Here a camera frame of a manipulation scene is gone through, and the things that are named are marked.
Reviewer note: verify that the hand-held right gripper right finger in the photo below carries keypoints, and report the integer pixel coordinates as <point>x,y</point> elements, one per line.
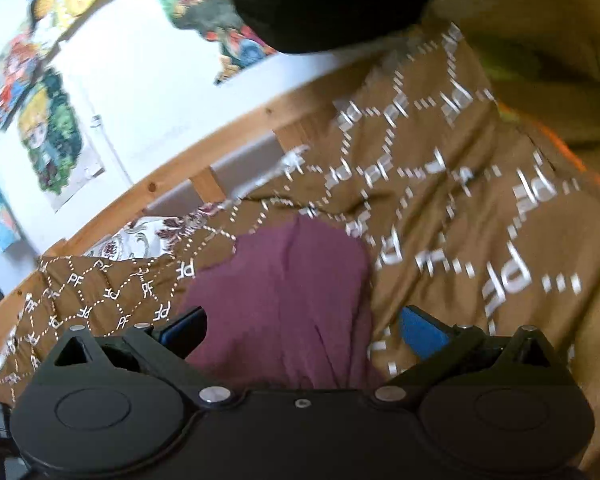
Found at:
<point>422,332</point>

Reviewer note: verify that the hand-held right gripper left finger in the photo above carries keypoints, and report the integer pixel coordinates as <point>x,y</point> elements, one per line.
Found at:
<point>180,331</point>

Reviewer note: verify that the maroon small garment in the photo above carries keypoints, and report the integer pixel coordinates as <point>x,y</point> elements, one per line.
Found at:
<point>285,300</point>

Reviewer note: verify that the floral white pillow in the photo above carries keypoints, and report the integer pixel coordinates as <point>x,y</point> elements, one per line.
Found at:
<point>140,240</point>

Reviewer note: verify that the olive cloth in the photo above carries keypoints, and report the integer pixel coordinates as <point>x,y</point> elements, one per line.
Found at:
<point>545,35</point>

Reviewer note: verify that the black cloth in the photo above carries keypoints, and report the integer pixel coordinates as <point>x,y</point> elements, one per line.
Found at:
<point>325,2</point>

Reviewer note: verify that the wooden bed frame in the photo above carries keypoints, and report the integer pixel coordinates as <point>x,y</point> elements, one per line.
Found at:
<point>180,175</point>

